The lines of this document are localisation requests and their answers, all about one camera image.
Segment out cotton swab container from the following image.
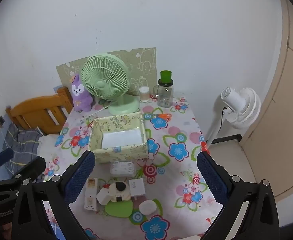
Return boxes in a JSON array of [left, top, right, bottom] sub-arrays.
[[139, 86, 151, 103]]

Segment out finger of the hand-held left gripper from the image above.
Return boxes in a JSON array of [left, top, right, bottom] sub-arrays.
[[0, 156, 47, 187], [0, 148, 14, 174]]

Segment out printed cardboard board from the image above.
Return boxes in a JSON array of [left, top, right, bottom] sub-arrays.
[[56, 47, 157, 98]]

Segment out printed yellow storage box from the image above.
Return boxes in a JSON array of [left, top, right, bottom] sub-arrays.
[[89, 112, 148, 164]]

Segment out white cube plug charger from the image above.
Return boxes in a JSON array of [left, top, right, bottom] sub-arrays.
[[96, 187, 113, 205]]

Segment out round cartoon pocket mirror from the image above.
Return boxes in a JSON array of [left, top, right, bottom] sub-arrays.
[[108, 179, 132, 203]]

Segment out white fan power cable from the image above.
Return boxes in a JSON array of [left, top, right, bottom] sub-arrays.
[[85, 102, 117, 118]]

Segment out purple plush toy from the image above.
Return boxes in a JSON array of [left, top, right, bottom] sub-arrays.
[[70, 73, 94, 112]]

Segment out orange scissors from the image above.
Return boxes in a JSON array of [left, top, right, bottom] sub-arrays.
[[144, 113, 172, 120]]

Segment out clear plastic pack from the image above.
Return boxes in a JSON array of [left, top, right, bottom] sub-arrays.
[[110, 161, 135, 177]]

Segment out black fan cable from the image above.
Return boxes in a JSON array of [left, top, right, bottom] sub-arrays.
[[217, 107, 229, 140]]

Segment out green rounded case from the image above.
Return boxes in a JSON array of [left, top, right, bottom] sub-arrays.
[[104, 200, 133, 218]]

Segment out grey plaid blanket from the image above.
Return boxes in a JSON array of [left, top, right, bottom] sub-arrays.
[[0, 124, 44, 180]]

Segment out white wall charger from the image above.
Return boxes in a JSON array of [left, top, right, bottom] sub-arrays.
[[129, 178, 146, 197]]

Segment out white power strip cartoon stickers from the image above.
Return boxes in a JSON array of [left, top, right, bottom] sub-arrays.
[[84, 177, 98, 212]]

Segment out glass mug jar green lid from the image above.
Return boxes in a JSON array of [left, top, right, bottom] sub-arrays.
[[153, 70, 174, 108]]

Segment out wooden bed headboard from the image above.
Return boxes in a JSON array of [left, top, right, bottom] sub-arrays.
[[5, 86, 74, 134]]

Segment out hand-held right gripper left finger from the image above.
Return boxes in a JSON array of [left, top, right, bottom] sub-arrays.
[[11, 151, 96, 240]]

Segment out green desk fan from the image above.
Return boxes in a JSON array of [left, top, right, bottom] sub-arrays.
[[81, 53, 140, 117]]

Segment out beige wooden door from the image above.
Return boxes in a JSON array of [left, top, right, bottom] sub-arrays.
[[242, 0, 293, 203]]

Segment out white standing fan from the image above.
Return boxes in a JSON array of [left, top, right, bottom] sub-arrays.
[[206, 87, 261, 147]]

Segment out white oval case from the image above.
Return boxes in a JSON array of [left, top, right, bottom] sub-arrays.
[[138, 199, 157, 215]]

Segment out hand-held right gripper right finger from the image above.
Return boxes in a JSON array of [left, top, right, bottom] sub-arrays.
[[197, 152, 280, 240]]

